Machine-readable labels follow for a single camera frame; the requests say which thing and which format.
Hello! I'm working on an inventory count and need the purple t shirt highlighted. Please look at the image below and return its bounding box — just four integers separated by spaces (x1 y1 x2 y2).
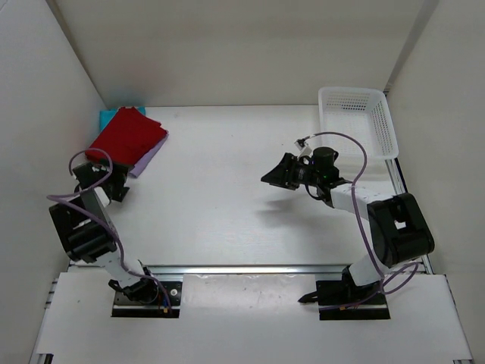
129 136 168 178

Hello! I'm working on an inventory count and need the red t shirt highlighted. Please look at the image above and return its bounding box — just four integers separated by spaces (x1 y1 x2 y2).
85 108 168 166

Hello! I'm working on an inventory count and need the teal t shirt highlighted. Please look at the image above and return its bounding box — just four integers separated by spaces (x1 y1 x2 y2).
99 107 146 133

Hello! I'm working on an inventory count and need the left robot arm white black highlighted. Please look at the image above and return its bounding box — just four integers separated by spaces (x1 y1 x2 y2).
49 159 163 305

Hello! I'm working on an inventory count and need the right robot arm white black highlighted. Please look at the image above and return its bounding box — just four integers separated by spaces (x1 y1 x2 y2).
261 147 435 310

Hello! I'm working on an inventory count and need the white plastic basket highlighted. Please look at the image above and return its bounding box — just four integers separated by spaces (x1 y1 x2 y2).
318 86 399 160

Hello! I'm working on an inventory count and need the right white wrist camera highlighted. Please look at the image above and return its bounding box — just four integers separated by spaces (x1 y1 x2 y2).
294 137 313 158

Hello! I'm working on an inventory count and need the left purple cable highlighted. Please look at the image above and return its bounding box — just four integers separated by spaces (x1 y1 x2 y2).
46 148 172 315

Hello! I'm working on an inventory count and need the purple cable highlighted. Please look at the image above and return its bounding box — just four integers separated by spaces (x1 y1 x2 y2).
302 130 420 297
46 148 172 315

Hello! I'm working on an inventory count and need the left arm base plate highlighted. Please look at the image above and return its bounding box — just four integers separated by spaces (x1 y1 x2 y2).
108 278 183 319

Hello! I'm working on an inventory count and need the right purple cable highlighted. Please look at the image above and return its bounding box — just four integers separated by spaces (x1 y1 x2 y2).
302 130 420 297

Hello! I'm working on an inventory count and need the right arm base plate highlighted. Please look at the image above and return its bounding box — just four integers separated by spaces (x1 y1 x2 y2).
316 280 390 321

